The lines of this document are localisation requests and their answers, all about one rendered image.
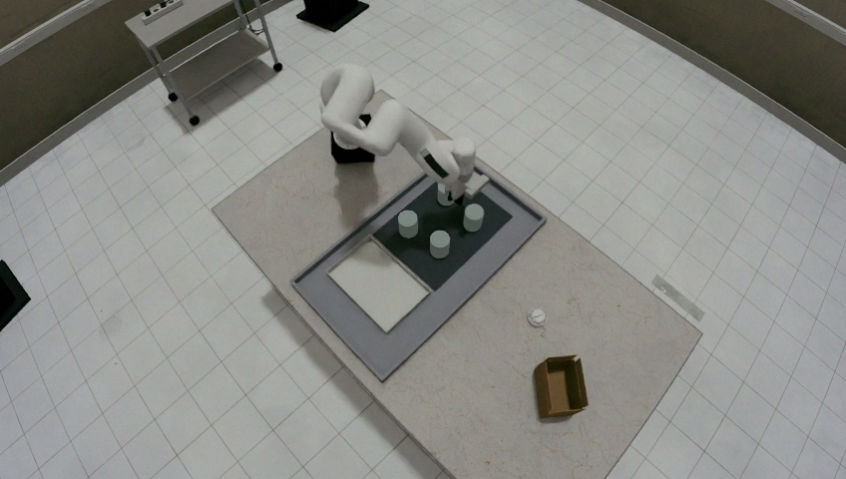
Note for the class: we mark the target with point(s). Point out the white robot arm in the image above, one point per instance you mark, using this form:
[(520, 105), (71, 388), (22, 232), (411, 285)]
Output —
[(392, 122)]

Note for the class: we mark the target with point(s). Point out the brown cardboard box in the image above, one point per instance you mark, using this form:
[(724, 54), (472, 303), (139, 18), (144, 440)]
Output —
[(565, 377)]

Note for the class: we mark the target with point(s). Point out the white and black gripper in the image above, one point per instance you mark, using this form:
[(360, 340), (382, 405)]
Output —
[(456, 192)]

